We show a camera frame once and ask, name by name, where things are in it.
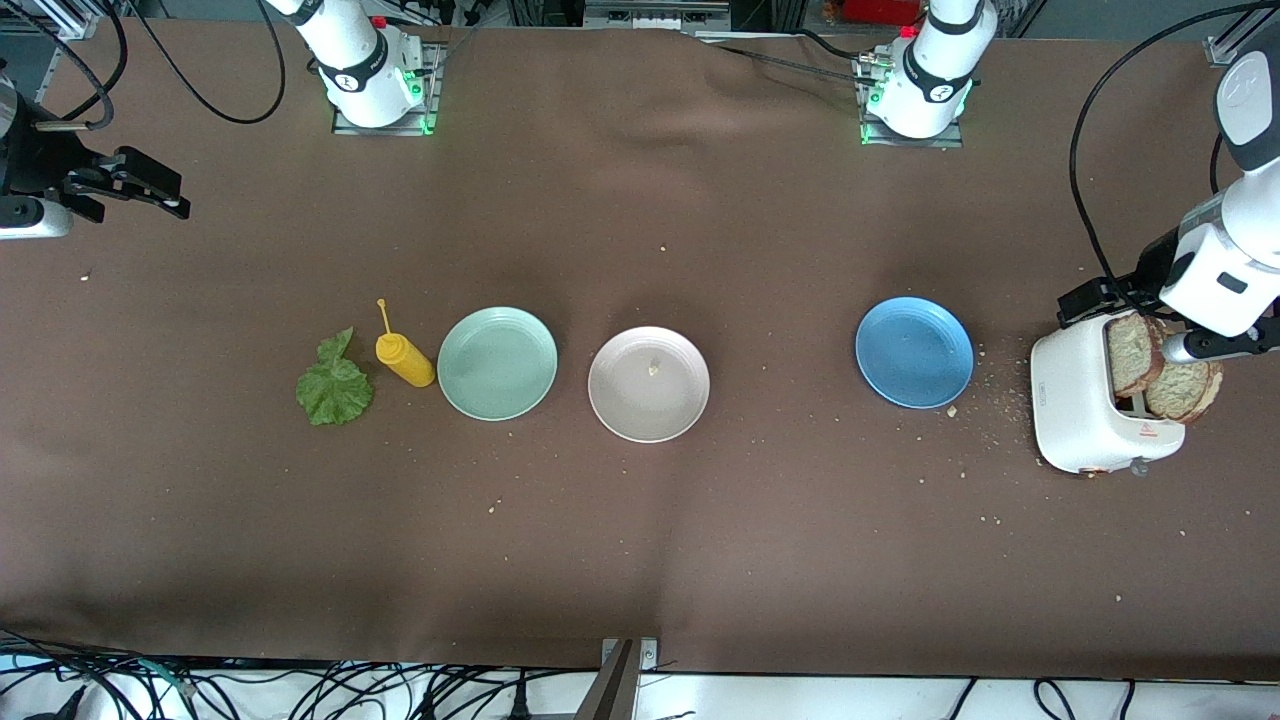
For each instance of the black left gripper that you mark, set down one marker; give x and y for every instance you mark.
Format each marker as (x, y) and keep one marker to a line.
(1148, 267)

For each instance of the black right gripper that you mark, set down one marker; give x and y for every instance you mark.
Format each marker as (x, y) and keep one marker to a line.
(30, 160)

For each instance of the brown-crust bread slice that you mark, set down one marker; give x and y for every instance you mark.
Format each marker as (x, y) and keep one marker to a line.
(1190, 392)
(1132, 355)

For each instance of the green lettuce leaf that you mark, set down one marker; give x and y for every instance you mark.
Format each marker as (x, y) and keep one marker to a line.
(335, 390)

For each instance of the yellow mustard squeeze bottle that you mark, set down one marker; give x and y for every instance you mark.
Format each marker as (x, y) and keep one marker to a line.
(405, 360)

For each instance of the blue round plate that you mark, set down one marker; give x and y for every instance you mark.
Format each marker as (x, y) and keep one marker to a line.
(915, 352)

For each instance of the pale green round plate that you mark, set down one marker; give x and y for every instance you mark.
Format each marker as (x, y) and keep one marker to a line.
(497, 363)

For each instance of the beige round plate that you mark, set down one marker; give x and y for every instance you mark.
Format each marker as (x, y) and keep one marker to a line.
(648, 400)

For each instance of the white two-slot toaster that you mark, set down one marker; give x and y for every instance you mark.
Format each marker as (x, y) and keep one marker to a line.
(1070, 400)

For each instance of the red box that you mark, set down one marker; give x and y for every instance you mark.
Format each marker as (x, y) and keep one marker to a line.
(880, 10)

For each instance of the brown table cloth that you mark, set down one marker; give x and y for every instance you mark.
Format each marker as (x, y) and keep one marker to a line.
(640, 550)

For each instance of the grey power strip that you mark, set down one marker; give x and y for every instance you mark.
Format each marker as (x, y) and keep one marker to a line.
(650, 15)

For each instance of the aluminium frame rail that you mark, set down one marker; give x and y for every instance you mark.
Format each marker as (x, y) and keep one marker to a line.
(1228, 50)
(60, 28)

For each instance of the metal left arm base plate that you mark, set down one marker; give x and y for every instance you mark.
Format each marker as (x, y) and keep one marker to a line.
(872, 140)

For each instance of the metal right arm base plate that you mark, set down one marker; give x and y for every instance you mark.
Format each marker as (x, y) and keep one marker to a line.
(437, 90)

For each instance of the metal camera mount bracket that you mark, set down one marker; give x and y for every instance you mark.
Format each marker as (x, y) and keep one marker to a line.
(622, 690)

